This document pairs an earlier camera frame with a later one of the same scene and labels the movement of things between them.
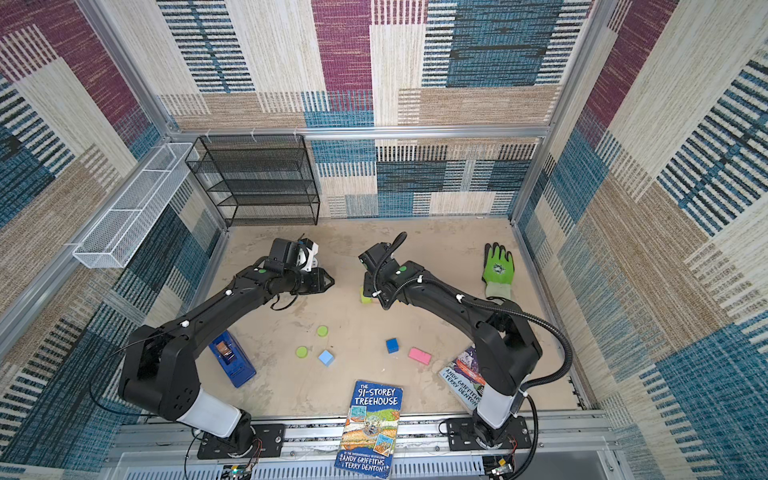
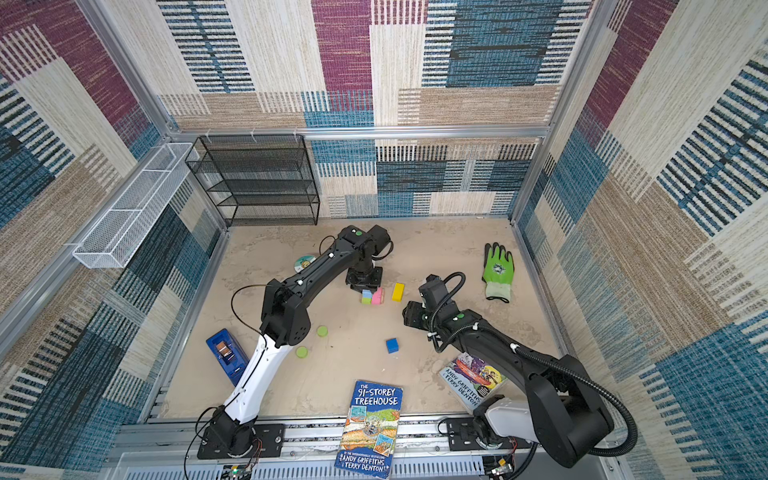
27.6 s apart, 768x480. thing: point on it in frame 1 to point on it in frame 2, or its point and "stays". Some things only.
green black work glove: [498, 271] stays
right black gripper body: [377, 278] to [419, 317]
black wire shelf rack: [258, 179] stays
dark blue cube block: [392, 345] stays
